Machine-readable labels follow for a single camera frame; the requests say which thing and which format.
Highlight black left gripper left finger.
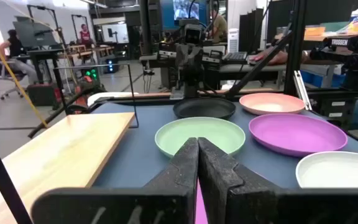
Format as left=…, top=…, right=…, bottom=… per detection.
left=30, top=137, right=200, bottom=224

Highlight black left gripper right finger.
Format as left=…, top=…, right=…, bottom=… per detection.
left=198, top=138, right=358, bottom=224

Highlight black plate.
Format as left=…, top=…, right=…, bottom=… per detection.
left=172, top=96, right=237, bottom=120

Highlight pale green plate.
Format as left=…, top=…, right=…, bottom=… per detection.
left=154, top=116, right=246, bottom=159

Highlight purple plate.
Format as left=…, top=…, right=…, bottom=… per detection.
left=248, top=113, right=349, bottom=157
left=195, top=179, right=209, bottom=224

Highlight peach pink plate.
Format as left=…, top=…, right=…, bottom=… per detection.
left=239, top=92, right=306, bottom=116

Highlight white plate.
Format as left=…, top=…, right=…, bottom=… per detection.
left=295, top=151, right=358, bottom=189

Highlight person's forearm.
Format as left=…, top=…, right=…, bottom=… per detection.
left=249, top=46, right=312, bottom=66

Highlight light wooden shelf board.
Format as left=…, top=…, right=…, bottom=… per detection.
left=0, top=111, right=135, bottom=224

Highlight person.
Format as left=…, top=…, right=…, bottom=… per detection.
left=78, top=24, right=93, bottom=47
left=0, top=29, right=40, bottom=85
left=208, top=9, right=229, bottom=43

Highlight black keyboard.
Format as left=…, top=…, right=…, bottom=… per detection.
left=222, top=51, right=248, bottom=62

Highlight white tower appliance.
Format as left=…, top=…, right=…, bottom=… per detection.
left=227, top=28, right=240, bottom=53

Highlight lit display screen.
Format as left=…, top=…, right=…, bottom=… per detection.
left=161, top=0, right=209, bottom=30

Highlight grey desk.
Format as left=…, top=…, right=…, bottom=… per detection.
left=219, top=63, right=341, bottom=76

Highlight black folding screen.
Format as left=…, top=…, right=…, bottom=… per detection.
left=239, top=7, right=265, bottom=52

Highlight white panel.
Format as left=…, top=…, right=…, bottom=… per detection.
left=87, top=91, right=139, bottom=106

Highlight device with green lights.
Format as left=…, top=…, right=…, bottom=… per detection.
left=84, top=67, right=101, bottom=85

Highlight orange box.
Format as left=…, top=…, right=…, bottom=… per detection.
left=303, top=26, right=326, bottom=37

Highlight blue storage bins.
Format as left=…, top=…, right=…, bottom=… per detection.
left=300, top=70, right=346, bottom=88

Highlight black desk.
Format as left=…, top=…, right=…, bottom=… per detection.
left=17, top=49, right=65, bottom=85

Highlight black monitor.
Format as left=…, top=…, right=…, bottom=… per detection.
left=12, top=20, right=57, bottom=47

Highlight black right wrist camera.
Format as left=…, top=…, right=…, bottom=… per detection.
left=183, top=24, right=202, bottom=43

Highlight black diagonal frame brace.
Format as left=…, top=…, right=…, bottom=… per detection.
left=227, top=32, right=293, bottom=98

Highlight black vertical frame post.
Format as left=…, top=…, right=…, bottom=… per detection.
left=283, top=0, right=307, bottom=96

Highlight silver metal bracket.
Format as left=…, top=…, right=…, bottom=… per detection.
left=293, top=70, right=313, bottom=111

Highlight yellow hanging strap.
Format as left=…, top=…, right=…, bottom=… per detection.
left=0, top=19, right=48, bottom=128

